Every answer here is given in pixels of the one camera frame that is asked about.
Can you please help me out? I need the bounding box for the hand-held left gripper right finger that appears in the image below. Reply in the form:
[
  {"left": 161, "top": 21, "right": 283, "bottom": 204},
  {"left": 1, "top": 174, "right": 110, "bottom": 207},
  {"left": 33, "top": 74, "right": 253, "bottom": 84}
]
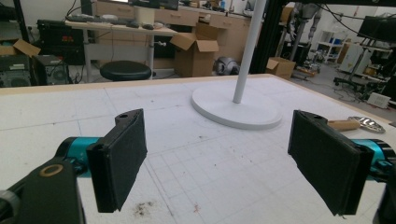
[{"left": 287, "top": 109, "right": 396, "bottom": 217}]

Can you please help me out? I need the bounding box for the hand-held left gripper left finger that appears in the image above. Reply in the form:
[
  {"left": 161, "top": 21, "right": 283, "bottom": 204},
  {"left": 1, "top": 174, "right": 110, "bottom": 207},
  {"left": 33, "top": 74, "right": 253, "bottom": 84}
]
[{"left": 55, "top": 108, "right": 149, "bottom": 214}]

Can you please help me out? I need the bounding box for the white power strip box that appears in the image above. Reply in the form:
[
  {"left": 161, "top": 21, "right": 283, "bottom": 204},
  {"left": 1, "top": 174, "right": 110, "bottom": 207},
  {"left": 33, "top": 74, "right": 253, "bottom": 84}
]
[{"left": 366, "top": 91, "right": 392, "bottom": 109}]

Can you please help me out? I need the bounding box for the black round stool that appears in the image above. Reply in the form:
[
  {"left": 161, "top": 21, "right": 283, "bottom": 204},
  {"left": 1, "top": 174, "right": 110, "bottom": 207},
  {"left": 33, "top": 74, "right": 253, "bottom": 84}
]
[{"left": 99, "top": 60, "right": 152, "bottom": 82}]

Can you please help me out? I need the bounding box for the small open cardboard box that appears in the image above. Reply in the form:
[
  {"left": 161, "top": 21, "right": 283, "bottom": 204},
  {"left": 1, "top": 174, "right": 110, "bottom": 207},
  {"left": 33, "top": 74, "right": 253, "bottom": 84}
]
[{"left": 265, "top": 56, "right": 297, "bottom": 80}]

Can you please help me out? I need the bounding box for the white lamp stand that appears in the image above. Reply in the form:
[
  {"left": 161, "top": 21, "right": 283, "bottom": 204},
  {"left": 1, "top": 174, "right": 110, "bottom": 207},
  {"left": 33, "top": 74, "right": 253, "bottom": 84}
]
[{"left": 191, "top": 0, "right": 284, "bottom": 131}]

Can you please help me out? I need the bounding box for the white shelf unit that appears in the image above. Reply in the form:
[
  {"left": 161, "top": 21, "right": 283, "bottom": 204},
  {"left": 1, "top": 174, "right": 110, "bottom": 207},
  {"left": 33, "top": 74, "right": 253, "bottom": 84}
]
[{"left": 317, "top": 30, "right": 349, "bottom": 64}]

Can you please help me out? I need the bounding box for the black computer tower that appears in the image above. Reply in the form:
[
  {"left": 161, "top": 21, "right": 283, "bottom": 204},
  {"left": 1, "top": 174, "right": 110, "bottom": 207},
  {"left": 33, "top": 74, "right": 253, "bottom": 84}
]
[{"left": 33, "top": 54, "right": 71, "bottom": 86}]

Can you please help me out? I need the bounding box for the light wooden desk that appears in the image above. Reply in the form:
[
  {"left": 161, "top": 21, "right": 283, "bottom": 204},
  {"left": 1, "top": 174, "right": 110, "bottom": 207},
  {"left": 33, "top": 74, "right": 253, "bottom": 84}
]
[{"left": 64, "top": 19, "right": 179, "bottom": 82}]

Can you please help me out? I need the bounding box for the large open cardboard box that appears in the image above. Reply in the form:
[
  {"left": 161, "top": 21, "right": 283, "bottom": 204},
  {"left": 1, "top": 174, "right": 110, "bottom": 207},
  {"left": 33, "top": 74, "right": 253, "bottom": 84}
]
[{"left": 169, "top": 21, "right": 220, "bottom": 78}]

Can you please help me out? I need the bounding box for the grey round helmet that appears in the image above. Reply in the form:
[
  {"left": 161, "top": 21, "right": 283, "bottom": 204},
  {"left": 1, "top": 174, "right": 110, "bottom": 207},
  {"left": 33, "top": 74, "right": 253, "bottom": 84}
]
[{"left": 214, "top": 56, "right": 241, "bottom": 77}]

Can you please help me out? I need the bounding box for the black equipment case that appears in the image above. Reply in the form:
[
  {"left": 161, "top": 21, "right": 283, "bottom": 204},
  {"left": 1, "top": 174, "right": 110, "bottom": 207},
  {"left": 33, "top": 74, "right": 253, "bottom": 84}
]
[{"left": 36, "top": 19, "right": 86, "bottom": 65}]

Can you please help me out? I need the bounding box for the black monitor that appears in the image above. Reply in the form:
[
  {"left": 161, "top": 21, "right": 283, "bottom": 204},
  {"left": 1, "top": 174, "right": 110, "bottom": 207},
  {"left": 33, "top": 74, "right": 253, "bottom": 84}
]
[{"left": 357, "top": 14, "right": 396, "bottom": 45}]

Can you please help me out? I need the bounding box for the flat open cardboard box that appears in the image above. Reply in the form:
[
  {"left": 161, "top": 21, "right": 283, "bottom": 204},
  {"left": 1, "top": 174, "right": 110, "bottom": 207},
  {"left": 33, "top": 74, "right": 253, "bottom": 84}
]
[{"left": 0, "top": 38, "right": 42, "bottom": 58}]

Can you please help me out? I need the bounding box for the wooden drawer cabinet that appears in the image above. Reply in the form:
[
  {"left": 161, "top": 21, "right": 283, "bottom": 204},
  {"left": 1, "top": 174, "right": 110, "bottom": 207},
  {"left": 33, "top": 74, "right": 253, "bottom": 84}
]
[{"left": 92, "top": 0, "right": 260, "bottom": 70}]

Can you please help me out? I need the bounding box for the metal spoon with wooden handle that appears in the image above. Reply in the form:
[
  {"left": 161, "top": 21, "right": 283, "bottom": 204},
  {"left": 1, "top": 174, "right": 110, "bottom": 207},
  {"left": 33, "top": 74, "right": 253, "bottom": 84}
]
[{"left": 326, "top": 116, "right": 387, "bottom": 134}]

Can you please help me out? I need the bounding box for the black metal frame post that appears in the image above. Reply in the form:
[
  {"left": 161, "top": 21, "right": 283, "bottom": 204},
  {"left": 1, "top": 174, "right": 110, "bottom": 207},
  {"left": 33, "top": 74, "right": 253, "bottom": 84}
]
[{"left": 248, "top": 0, "right": 289, "bottom": 75}]

